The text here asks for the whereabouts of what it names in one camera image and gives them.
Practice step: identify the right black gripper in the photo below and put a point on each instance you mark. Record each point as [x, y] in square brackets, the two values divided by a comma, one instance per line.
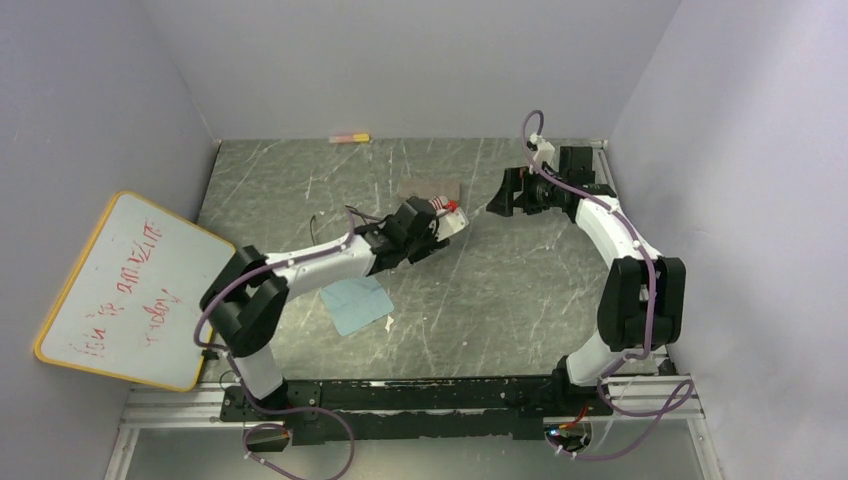
[515, 180]

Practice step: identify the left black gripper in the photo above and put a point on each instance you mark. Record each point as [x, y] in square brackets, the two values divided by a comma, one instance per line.
[431, 245]

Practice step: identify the brown glasses case green lining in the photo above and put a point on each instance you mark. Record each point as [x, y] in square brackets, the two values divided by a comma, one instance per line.
[428, 188]

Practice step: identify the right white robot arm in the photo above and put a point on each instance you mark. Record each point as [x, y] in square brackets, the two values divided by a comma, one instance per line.
[641, 305]

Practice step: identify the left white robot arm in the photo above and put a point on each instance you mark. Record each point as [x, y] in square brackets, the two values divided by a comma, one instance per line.
[244, 303]

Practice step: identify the brown tinted sunglasses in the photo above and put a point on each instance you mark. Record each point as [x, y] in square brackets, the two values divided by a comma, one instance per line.
[313, 224]

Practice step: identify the left blue cleaning cloth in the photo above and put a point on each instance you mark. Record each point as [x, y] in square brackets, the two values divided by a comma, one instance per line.
[356, 303]

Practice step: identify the pink yellow marker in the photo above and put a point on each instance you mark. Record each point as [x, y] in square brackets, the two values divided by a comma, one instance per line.
[356, 138]

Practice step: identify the yellow framed whiteboard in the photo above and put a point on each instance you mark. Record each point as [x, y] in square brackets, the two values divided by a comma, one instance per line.
[131, 304]

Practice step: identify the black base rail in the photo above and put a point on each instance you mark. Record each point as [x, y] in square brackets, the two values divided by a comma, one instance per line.
[520, 407]

